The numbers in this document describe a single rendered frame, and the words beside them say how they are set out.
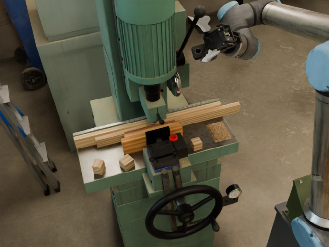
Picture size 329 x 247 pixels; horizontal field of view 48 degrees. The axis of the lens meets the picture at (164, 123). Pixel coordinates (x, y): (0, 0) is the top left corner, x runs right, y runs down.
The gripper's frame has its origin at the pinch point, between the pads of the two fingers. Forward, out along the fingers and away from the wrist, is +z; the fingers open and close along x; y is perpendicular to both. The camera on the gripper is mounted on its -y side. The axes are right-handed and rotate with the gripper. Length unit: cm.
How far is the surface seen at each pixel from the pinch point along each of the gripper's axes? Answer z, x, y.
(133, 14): 19.5, -7.1, -4.2
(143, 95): -5.4, 7.4, -30.2
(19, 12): -51, -107, -164
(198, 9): 6.0, -4.7, 8.4
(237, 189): -39, 51, -23
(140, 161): -2.8, 30.3, -37.8
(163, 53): 7.0, 2.2, -6.9
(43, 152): -32, 3, -144
